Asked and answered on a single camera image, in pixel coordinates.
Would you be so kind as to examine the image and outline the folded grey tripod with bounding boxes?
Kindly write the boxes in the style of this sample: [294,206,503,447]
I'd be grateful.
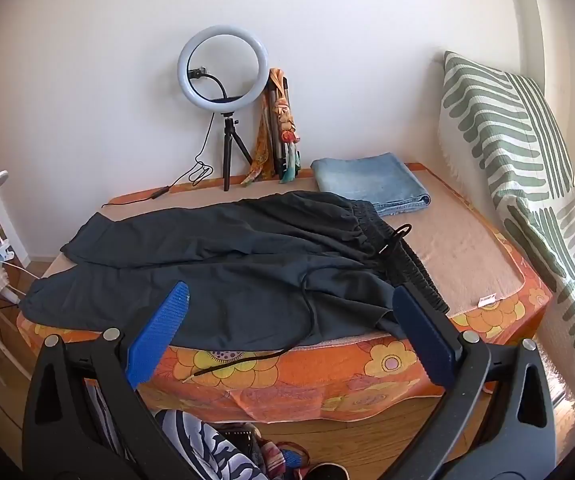
[266,77,293,183]

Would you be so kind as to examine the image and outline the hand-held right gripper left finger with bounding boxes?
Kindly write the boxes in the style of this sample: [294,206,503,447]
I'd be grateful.
[21,281,190,480]

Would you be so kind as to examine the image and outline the black pants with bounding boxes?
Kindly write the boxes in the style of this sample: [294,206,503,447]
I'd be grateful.
[17,190,451,383]

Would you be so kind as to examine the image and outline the beige blanket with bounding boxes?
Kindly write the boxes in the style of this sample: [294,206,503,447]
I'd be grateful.
[42,166,529,319]

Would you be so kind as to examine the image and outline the orange patterned scarf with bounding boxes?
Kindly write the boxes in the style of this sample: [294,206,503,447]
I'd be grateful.
[241,67,277,187]

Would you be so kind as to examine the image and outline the black ring light cable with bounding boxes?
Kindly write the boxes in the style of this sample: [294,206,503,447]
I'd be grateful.
[101,112,218,207]

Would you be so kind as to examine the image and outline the folded blue jeans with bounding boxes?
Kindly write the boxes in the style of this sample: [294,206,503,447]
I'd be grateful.
[311,152,432,218]

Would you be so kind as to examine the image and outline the floral scarf with teal end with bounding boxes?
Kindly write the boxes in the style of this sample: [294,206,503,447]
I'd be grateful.
[273,72,302,183]

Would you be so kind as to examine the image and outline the black tripod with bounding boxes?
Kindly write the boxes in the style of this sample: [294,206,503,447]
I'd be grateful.
[211,111,254,192]

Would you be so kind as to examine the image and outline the person's leg in striped trousers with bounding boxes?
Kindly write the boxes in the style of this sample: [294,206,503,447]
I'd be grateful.
[84,380,269,480]

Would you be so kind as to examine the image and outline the black shoe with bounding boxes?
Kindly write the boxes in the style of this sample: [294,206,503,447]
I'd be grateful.
[309,462,354,480]

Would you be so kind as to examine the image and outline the white ring light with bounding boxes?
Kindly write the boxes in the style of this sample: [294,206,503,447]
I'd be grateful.
[177,25,271,114]

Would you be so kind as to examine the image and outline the colourful slipper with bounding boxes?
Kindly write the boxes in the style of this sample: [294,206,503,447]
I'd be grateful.
[256,439,314,480]

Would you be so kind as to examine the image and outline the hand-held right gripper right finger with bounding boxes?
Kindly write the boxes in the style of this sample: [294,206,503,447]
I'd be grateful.
[391,282,557,480]

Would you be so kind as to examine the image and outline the green striped cushion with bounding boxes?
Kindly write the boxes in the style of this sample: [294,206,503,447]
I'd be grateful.
[496,191,575,397]
[436,50,575,241]

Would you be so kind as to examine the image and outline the orange floral bedcover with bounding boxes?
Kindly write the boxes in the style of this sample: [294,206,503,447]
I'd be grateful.
[16,161,554,424]

